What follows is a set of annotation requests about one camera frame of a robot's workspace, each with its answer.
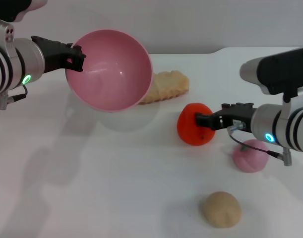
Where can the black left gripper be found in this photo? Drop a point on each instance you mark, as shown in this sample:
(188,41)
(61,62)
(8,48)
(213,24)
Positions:
(53,55)

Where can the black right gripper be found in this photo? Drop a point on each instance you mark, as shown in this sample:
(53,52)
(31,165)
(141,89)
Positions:
(236,115)

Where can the orange toy fruit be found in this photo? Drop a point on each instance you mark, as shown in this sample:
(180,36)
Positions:
(188,129)

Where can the pink plastic bowl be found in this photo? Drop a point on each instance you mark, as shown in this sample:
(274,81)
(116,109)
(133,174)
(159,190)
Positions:
(114,74)

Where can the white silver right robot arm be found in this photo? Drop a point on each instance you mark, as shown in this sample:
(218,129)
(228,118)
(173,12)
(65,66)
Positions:
(287,126)

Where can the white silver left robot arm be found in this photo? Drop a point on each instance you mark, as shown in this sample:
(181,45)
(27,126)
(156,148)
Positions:
(15,64)

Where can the long beige bread loaf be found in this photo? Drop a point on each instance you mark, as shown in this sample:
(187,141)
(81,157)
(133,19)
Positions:
(171,85)

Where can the pink toy peach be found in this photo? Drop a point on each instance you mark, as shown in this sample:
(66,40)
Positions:
(250,161)

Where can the round beige bun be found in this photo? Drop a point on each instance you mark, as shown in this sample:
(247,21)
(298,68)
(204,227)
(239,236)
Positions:
(220,209)

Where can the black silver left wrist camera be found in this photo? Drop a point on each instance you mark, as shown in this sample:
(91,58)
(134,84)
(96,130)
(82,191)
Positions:
(17,7)

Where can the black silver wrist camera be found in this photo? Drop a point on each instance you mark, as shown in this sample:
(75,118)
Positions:
(277,72)
(17,7)

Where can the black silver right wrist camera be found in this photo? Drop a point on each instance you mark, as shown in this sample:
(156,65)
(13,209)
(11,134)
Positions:
(277,72)

